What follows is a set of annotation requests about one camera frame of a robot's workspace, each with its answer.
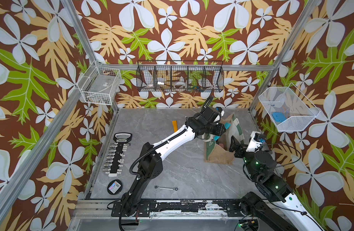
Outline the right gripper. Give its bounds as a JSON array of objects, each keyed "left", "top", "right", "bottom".
[{"left": 229, "top": 136, "right": 262, "bottom": 182}]

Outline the green burlap christmas pouch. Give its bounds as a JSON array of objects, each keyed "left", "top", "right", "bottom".
[{"left": 204, "top": 114, "right": 244, "bottom": 165}]

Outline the orange art knife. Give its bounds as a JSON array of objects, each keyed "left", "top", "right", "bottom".
[{"left": 172, "top": 120, "right": 179, "bottom": 132}]

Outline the teal art knife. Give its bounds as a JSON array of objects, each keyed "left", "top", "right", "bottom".
[{"left": 224, "top": 123, "right": 231, "bottom": 130}]

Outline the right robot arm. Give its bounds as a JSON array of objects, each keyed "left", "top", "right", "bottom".
[{"left": 230, "top": 131, "right": 323, "bottom": 231}]

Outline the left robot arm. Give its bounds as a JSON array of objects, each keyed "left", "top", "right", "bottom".
[{"left": 119, "top": 96, "right": 226, "bottom": 217}]

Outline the blue object in basket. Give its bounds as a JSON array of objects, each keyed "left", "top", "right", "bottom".
[{"left": 272, "top": 112, "right": 287, "bottom": 123}]

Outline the white mesh basket right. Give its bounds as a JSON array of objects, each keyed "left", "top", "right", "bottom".
[{"left": 259, "top": 83, "right": 320, "bottom": 132}]

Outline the small steel wrench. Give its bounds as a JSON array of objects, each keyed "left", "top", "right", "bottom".
[{"left": 154, "top": 185, "right": 179, "bottom": 191}]

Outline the black tape roll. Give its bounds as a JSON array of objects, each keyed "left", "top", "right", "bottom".
[{"left": 107, "top": 179, "right": 123, "bottom": 195}]

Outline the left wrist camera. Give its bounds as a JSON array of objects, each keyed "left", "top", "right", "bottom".
[{"left": 215, "top": 106, "right": 224, "bottom": 116}]

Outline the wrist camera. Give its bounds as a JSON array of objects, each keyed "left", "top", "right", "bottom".
[
  {"left": 246, "top": 131, "right": 266, "bottom": 152},
  {"left": 215, "top": 106, "right": 224, "bottom": 116}
]

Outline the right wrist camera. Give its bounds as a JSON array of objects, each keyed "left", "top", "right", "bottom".
[{"left": 246, "top": 131, "right": 266, "bottom": 152}]

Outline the black wire basket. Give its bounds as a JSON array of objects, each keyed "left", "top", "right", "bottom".
[{"left": 135, "top": 60, "right": 224, "bottom": 92}]

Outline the socket set rail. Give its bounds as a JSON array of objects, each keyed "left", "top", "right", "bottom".
[{"left": 103, "top": 132, "right": 132, "bottom": 177}]

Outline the white wire basket left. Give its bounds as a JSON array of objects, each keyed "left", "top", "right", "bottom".
[{"left": 78, "top": 62, "right": 122, "bottom": 105}]

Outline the black mounting rail base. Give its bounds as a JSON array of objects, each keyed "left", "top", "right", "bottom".
[{"left": 113, "top": 198, "right": 266, "bottom": 218}]

